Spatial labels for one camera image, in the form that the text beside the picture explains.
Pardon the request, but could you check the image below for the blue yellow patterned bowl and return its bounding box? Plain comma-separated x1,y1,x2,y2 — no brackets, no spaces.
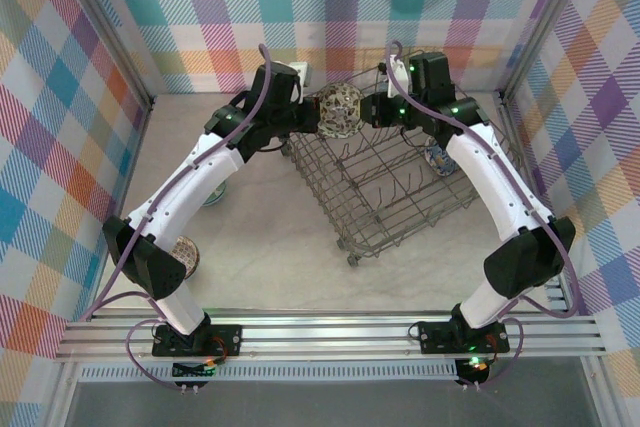
423,144,459,178

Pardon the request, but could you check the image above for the green leaf print bowl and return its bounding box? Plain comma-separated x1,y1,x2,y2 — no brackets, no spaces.
203,181,229,208

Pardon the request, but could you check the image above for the brown floral lattice bowl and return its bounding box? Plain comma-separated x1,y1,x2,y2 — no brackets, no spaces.
169,235,202,279

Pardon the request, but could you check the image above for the black controller board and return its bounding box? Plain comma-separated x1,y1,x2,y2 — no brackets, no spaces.
172,359,217,393
457,356,492,388

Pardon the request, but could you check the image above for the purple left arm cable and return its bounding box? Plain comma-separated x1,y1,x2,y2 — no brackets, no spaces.
79,43,281,393

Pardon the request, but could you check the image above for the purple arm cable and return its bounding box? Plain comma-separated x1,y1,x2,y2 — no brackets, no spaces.
387,40,584,391
79,43,281,393

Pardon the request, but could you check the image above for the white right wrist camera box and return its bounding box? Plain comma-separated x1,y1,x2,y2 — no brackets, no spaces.
384,54,414,98

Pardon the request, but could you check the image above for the aluminium frame post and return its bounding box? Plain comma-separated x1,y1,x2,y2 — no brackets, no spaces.
62,0,156,109
499,0,597,104

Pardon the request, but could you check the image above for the grey wire dish rack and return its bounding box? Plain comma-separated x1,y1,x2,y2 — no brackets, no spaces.
271,46,521,268

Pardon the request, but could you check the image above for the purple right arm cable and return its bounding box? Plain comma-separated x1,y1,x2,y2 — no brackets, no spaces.
387,40,584,391

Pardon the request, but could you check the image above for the long aluminium mounting rail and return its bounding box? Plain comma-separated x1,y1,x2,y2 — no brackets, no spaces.
53,314,607,362

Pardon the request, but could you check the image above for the aluminium side rail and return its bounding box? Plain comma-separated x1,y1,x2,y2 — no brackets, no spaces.
543,280,571,318

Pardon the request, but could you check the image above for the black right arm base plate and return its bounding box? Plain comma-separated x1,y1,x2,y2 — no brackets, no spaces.
417,320,510,356

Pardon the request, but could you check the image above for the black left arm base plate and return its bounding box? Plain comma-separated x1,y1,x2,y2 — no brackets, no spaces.
151,324,244,359

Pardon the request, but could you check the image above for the slotted white cable duct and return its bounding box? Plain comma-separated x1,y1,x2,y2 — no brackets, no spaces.
79,364,461,382

